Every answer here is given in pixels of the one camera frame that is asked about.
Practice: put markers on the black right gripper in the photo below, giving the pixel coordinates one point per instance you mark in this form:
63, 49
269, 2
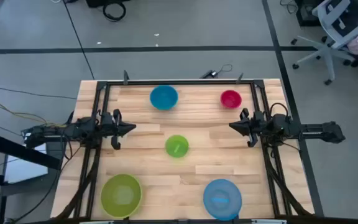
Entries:
259, 126

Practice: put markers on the large light blue plastic bowl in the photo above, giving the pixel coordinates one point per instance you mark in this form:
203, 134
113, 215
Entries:
222, 199

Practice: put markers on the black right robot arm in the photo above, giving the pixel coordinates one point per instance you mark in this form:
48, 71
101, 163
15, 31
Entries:
309, 130

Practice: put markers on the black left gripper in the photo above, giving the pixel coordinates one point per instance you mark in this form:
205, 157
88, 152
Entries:
107, 126

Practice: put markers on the large green plastic bowl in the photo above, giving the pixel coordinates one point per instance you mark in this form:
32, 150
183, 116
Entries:
121, 196

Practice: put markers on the black aluminium table frame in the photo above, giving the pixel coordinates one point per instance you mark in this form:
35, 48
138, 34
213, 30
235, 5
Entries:
179, 82

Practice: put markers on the black box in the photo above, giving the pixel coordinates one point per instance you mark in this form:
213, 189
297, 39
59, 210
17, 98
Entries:
98, 3

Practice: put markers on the white bar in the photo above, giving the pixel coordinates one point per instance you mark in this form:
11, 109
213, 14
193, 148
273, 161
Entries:
269, 221

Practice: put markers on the black equipment case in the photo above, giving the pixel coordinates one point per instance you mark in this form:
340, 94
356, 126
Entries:
306, 15

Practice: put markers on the teal blue plastic bowl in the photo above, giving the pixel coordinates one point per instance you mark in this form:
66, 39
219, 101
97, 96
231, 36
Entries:
163, 97

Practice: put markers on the grey white office chair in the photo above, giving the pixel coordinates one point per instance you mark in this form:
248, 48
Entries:
328, 49

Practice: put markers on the red plastic bowl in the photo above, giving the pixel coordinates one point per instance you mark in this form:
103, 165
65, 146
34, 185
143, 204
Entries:
231, 99

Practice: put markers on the small green plastic bowl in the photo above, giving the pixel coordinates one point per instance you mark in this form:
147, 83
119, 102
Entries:
176, 146

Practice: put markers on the black table clamp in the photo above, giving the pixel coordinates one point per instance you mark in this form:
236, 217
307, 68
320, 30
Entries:
239, 78
125, 77

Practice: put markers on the black desk bar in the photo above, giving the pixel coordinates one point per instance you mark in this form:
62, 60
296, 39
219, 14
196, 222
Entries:
20, 151

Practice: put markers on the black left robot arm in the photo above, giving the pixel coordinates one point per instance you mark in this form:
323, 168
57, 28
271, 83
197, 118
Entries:
79, 127

